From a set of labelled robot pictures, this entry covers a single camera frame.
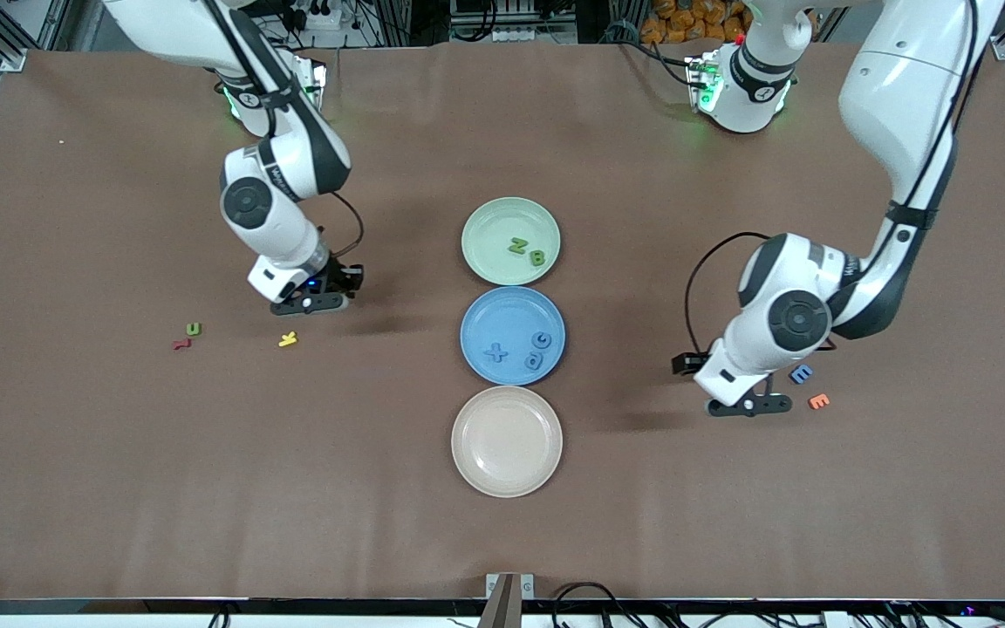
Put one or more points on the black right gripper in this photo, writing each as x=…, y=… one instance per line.
x=347, y=277

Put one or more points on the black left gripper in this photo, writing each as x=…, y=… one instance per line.
x=691, y=364

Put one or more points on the blue foam letter E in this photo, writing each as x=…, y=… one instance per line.
x=800, y=374

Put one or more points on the blue foam letter G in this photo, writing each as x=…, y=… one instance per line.
x=536, y=339

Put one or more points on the blue foam digit six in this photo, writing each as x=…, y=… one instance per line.
x=529, y=361

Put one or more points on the blue foam letter X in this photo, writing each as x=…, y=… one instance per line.
x=496, y=353

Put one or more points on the green foam letter Z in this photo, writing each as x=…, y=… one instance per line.
x=517, y=247

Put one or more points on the green foam letter B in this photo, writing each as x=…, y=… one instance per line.
x=537, y=258

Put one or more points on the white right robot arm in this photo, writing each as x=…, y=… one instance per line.
x=280, y=235

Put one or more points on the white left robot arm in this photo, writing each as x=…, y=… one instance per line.
x=895, y=87

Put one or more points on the yellow foam letter K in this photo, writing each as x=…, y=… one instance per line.
x=287, y=340

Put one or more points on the green round plate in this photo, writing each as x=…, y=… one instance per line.
x=489, y=253

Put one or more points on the orange foam letter E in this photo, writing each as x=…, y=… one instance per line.
x=818, y=401

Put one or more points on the blue round plate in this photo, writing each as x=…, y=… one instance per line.
x=502, y=318

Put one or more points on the beige round plate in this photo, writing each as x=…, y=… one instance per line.
x=507, y=440

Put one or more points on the white power strip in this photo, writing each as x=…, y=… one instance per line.
x=324, y=13

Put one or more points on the orange snack bags pile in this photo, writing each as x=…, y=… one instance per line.
x=694, y=22

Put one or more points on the grey metal bracket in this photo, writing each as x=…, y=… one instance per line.
x=529, y=584

